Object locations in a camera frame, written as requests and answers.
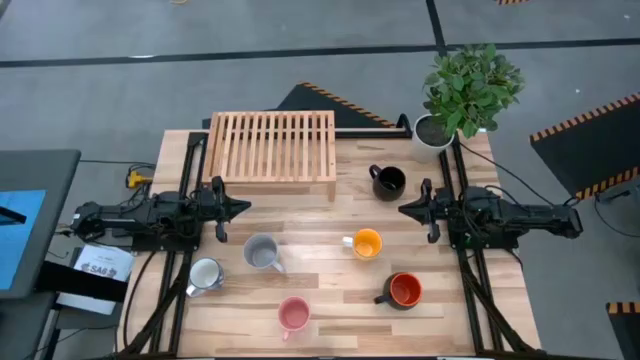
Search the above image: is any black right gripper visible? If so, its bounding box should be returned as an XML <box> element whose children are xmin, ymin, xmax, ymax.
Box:
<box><xmin>397</xmin><ymin>177</ymin><xmax>454</xmax><ymax>245</ymax></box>

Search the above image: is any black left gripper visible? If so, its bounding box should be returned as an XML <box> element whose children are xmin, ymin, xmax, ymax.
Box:
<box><xmin>198</xmin><ymin>174</ymin><xmax>252</xmax><ymax>245</ymax></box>

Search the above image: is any black round mug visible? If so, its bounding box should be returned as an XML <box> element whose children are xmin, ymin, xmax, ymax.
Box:
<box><xmin>368</xmin><ymin>163</ymin><xmax>408</xmax><ymax>203</ymax></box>

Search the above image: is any grey mug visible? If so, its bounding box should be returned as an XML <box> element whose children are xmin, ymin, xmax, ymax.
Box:
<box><xmin>242</xmin><ymin>233</ymin><xmax>287</xmax><ymax>274</ymax></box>

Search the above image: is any yellow mug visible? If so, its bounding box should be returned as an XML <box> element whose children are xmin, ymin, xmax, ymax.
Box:
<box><xmin>341</xmin><ymin>227</ymin><xmax>385</xmax><ymax>262</ymax></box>

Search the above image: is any white blue floral mug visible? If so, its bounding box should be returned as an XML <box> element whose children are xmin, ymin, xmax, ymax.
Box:
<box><xmin>185</xmin><ymin>256</ymin><xmax>226</xmax><ymax>299</ymax></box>

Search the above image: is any black mug orange inside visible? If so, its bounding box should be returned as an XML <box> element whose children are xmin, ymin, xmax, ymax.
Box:
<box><xmin>373</xmin><ymin>271</ymin><xmax>424</xmax><ymax>312</ymax></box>

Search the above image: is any pink faceted mug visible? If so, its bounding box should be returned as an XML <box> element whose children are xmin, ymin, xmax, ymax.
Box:
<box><xmin>277</xmin><ymin>295</ymin><xmax>313</xmax><ymax>343</ymax></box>

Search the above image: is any white plant pot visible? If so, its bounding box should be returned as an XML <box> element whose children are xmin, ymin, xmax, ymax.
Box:
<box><xmin>410</xmin><ymin>113</ymin><xmax>458</xmax><ymax>164</ymax></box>

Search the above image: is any wooden slatted rack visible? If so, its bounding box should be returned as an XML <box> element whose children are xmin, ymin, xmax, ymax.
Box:
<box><xmin>202</xmin><ymin>110</ymin><xmax>338</xmax><ymax>203</ymax></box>

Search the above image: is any black aluminium cross bar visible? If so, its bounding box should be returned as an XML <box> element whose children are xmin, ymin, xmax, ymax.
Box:
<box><xmin>333</xmin><ymin>113</ymin><xmax>414</xmax><ymax>140</ymax></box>

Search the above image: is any yellow power plug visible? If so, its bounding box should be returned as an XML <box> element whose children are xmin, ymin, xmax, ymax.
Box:
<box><xmin>126</xmin><ymin>169</ymin><xmax>154</xmax><ymax>191</ymax></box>

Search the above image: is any black hazard striped mat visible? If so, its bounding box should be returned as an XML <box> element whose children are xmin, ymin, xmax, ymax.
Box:
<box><xmin>201</xmin><ymin>81</ymin><xmax>397</xmax><ymax>131</ymax></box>
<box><xmin>605</xmin><ymin>300</ymin><xmax>640</xmax><ymax>360</ymax></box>
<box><xmin>529</xmin><ymin>91</ymin><xmax>640</xmax><ymax>202</ymax></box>

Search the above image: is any green leafy plant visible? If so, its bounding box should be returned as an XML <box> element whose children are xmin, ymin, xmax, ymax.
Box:
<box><xmin>422</xmin><ymin>43</ymin><xmax>527</xmax><ymax>141</ymax></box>

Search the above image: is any white printed paper sheet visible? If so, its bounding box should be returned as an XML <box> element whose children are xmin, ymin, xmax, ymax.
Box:
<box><xmin>55</xmin><ymin>243</ymin><xmax>137</xmax><ymax>317</ymax></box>

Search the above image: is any grey desk with blue screen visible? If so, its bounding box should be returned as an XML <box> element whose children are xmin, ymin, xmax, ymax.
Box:
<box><xmin>0</xmin><ymin>148</ymin><xmax>83</xmax><ymax>302</ymax></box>

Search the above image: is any black cable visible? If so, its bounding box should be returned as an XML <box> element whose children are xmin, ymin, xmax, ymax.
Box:
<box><xmin>121</xmin><ymin>249</ymin><xmax>159</xmax><ymax>352</ymax></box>
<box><xmin>456</xmin><ymin>141</ymin><xmax>557</xmax><ymax>207</ymax></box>
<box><xmin>593</xmin><ymin>191</ymin><xmax>640</xmax><ymax>240</ymax></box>

